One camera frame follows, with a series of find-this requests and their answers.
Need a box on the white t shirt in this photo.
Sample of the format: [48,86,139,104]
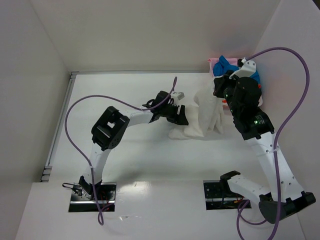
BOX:
[168,79,225,140]

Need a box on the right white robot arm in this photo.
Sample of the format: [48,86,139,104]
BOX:
[213,76,316,224]

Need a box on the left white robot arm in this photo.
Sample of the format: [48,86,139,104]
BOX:
[78,91,189,200]

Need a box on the orange t shirt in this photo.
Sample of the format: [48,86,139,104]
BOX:
[222,83,262,105]

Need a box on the pink plastic basket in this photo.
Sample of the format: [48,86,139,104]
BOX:
[207,56,263,111]

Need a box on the blue t shirt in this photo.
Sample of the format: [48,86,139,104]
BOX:
[210,55,261,85]

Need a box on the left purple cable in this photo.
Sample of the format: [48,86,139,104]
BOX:
[64,76,178,226]

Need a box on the purple cable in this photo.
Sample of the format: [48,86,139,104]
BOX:
[236,46,311,240]
[64,76,178,226]

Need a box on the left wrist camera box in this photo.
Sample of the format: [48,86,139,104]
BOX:
[171,92,185,101]

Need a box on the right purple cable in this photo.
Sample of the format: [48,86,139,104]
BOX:
[236,46,311,240]

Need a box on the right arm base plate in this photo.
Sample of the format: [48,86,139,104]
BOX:
[203,180,247,211]

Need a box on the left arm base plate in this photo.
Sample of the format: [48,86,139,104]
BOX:
[66,182,116,213]

